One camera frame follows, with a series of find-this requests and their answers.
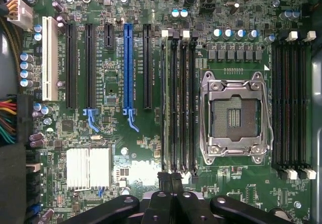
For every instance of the blue expansion slot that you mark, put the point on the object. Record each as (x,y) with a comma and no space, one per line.
(128,65)

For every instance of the short black expansion slot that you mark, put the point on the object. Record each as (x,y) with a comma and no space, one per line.
(109,35)

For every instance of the white PCI expansion slot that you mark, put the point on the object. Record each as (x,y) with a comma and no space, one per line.
(49,58)

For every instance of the silver finned chipset heatsink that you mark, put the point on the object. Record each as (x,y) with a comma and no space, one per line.
(88,168)

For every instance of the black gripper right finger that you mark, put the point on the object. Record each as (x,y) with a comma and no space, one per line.
(186,209)

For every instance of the white power connector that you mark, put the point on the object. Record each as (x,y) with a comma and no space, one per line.
(21,13)

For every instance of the silver locking lever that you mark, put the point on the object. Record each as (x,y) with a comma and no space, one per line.
(204,123)
(268,123)

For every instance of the green PC motherboard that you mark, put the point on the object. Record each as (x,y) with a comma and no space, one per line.
(151,133)

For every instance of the silver CPU socket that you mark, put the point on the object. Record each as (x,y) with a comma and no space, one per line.
(236,118)

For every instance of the blue-top capacitor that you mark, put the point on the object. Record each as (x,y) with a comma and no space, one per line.
(26,66)
(26,57)
(37,36)
(240,34)
(26,83)
(183,13)
(26,74)
(252,34)
(175,13)
(228,33)
(216,33)
(37,28)

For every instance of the black main power connector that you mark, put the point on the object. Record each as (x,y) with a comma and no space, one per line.
(24,118)

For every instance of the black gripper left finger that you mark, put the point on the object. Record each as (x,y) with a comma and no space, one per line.
(161,209)

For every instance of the long black expansion slot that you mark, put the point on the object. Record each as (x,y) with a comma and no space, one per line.
(71,65)
(90,65)
(147,65)

